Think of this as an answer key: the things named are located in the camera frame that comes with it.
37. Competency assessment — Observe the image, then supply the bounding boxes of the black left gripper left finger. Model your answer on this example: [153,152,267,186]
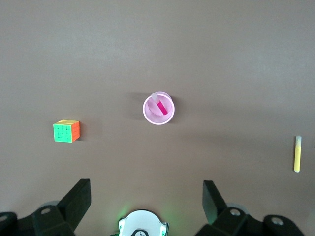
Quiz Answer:
[31,178,93,236]

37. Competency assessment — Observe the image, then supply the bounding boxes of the colourful puzzle cube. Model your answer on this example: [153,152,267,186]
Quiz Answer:
[53,119,81,143]

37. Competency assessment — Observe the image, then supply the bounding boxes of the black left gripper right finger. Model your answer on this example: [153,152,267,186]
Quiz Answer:
[196,180,265,236]

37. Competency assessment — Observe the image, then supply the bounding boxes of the yellow marker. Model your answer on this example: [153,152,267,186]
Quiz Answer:
[293,136,303,173]

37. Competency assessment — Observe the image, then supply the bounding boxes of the pink marker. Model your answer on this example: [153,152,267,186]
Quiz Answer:
[150,92,168,116]

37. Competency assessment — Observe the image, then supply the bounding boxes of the pink mesh cup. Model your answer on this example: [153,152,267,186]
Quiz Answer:
[142,91,176,126]

